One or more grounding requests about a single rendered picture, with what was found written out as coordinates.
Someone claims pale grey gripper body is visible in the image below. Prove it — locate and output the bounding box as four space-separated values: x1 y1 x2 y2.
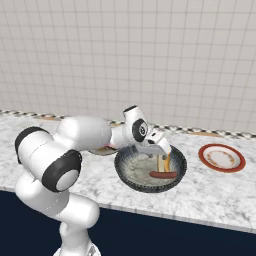
137 135 173 160

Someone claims orange hot dog bun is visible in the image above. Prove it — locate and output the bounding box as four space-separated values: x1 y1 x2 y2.
156 154 172 174

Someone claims red-brown sausage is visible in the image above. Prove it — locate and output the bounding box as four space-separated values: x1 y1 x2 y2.
148 170 179 180

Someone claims dark ribbed bowl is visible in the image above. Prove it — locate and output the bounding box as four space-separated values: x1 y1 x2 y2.
113 143 188 194

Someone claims red-rimmed white plate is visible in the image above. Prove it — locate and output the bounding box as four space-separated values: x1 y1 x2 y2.
197 143 247 174
87 145 120 157

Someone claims dark blue counter cabinet front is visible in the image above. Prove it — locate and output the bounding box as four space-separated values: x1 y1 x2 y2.
0 189 256 256

